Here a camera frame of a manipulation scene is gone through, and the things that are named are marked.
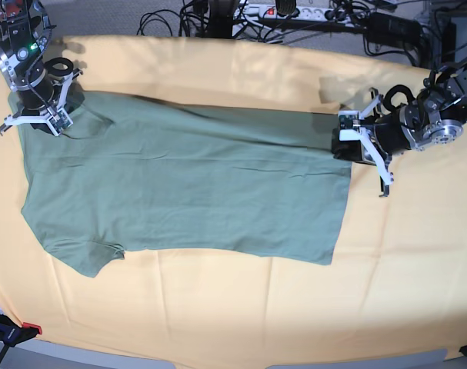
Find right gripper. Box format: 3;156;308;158
0;57;82;135

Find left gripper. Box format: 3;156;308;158
331;85;414;177

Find green T-shirt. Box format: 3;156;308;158
18;92;351;277

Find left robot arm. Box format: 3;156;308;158
332;55;467;197

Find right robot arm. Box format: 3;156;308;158
0;0;82;136

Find black power adapter brick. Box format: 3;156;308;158
367;12;422;39

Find yellow tablecloth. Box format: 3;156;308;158
0;36;467;368

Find black box right background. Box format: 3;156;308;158
434;8;467;65

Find white power strip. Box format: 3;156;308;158
239;1;350;25

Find black center stand pole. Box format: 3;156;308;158
206;0;237;39

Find black red left clamp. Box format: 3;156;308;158
0;314;42;364

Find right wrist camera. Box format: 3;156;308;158
47;108;73;136

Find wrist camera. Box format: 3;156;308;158
338;111;360;141
47;108;73;136

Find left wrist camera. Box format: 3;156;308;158
338;111;360;141

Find black tangled cables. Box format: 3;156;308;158
138;0;434;68

